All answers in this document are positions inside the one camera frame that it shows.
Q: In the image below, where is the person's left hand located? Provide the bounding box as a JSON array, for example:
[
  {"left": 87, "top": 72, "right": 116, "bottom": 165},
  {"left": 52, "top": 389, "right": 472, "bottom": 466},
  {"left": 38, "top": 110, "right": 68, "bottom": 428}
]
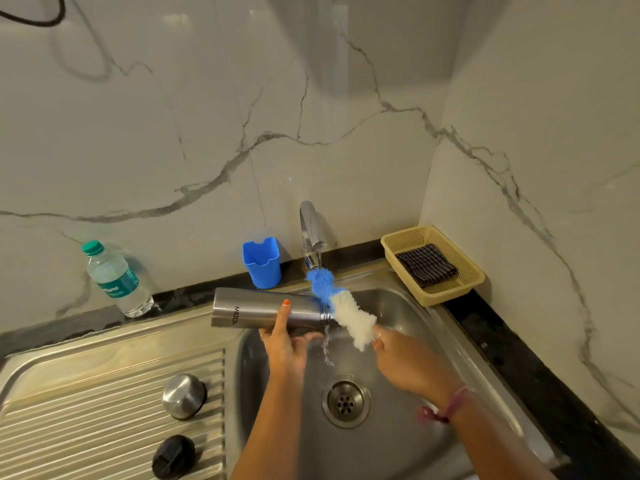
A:
[{"left": 258, "top": 298, "right": 325, "bottom": 385}]

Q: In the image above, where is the person's right hand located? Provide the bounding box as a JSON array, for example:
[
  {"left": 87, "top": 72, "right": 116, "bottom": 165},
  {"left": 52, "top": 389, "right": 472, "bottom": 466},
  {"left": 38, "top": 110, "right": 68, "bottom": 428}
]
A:
[{"left": 372, "top": 324, "right": 463, "bottom": 411}]

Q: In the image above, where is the stainless steel flask body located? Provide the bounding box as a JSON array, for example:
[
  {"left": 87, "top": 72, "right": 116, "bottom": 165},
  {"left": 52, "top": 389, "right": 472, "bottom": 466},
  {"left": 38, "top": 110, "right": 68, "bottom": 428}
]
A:
[{"left": 211, "top": 287, "right": 333, "bottom": 331}]

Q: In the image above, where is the blue white bottle brush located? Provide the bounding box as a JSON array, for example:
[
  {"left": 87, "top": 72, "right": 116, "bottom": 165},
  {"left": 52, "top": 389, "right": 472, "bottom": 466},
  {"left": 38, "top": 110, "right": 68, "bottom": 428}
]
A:
[{"left": 306, "top": 267, "right": 381, "bottom": 353}]

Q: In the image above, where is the steel cup cap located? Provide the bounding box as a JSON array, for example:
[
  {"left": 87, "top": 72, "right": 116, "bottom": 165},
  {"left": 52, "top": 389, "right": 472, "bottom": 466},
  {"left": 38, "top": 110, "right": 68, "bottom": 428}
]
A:
[{"left": 161, "top": 373, "right": 209, "bottom": 421}]

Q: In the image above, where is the black stopper lid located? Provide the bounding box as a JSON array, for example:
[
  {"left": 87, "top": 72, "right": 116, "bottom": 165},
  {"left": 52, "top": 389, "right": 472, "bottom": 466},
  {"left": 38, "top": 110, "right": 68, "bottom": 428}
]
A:
[{"left": 151, "top": 434, "right": 197, "bottom": 480}]

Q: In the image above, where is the person's left forearm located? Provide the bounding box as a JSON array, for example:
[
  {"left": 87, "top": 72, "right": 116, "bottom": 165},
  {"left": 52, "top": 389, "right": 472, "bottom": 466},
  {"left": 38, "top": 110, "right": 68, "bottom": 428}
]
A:
[{"left": 229, "top": 377, "right": 306, "bottom": 480}]

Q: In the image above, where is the person's right forearm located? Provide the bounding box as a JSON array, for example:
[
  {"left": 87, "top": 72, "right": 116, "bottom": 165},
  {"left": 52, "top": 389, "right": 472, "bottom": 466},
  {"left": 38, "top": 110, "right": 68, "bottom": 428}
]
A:
[{"left": 442, "top": 389, "right": 559, "bottom": 480}]

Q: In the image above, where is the clear plastic water bottle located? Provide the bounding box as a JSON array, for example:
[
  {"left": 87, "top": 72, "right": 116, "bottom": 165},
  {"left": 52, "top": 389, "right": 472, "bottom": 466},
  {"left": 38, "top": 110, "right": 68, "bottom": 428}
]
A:
[{"left": 81, "top": 240, "right": 155, "bottom": 319}]

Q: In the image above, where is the stainless steel sink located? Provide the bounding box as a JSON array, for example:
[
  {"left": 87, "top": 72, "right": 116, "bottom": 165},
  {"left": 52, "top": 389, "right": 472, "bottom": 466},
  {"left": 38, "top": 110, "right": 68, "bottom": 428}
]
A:
[{"left": 0, "top": 259, "right": 571, "bottom": 480}]

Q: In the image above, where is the blue plastic brush holder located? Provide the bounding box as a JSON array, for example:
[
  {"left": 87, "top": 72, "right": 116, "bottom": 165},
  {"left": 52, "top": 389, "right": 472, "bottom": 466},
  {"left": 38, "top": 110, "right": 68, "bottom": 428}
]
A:
[{"left": 242, "top": 237, "right": 283, "bottom": 290}]

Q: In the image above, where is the dark checked cloth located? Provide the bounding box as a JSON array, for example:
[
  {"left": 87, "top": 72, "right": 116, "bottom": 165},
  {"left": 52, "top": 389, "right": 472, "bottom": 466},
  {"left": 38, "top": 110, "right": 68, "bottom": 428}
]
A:
[{"left": 395, "top": 243, "right": 459, "bottom": 289}]

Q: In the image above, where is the yellow plastic basket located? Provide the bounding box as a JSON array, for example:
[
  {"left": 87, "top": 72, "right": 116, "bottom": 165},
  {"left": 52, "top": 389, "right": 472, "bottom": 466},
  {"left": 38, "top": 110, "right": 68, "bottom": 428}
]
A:
[{"left": 380, "top": 224, "right": 487, "bottom": 308}]

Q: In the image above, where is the chrome faucet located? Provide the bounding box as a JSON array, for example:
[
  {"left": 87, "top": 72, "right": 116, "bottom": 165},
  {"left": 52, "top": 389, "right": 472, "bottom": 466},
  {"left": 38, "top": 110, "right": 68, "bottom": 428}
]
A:
[{"left": 299, "top": 200, "right": 327, "bottom": 273}]

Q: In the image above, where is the pink thread bracelet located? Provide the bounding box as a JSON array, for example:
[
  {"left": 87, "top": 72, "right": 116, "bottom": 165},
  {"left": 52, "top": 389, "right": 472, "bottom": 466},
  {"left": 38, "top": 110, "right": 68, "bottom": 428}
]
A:
[{"left": 417, "top": 384, "right": 476, "bottom": 425}]

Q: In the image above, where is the black cable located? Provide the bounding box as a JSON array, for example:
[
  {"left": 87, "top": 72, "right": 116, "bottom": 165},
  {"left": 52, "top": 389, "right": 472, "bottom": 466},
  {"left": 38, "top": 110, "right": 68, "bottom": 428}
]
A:
[{"left": 0, "top": 0, "right": 67, "bottom": 28}]

